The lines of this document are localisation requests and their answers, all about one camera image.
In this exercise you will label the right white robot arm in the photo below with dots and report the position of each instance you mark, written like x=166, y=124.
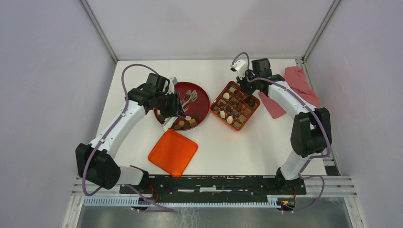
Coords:
x=311, y=130

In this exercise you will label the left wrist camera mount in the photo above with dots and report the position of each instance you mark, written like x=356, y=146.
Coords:
x=172, y=83

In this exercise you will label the round dark red plate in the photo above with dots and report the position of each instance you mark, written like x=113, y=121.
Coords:
x=198, y=109

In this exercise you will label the orange compartment chocolate box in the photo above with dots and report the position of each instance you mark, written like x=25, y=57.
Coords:
x=240, y=106

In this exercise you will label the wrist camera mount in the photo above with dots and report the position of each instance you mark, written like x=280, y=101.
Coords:
x=239, y=67
x=172, y=83

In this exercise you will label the white rounded chocolate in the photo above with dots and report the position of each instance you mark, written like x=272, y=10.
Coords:
x=226, y=96

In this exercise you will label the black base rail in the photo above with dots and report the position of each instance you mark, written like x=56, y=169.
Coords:
x=218, y=189

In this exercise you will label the metal serving tongs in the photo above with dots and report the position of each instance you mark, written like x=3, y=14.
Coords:
x=189, y=97

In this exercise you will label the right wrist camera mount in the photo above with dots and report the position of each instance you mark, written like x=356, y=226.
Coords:
x=239, y=67

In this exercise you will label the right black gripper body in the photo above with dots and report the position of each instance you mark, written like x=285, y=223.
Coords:
x=248, y=87

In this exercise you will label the pink cloth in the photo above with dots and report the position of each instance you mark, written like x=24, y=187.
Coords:
x=296, y=79

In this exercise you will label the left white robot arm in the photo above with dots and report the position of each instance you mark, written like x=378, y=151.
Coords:
x=95, y=161

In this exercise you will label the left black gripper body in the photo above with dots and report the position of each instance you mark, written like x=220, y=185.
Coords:
x=169, y=105

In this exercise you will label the orange box lid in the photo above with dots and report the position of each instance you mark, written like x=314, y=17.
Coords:
x=172, y=153

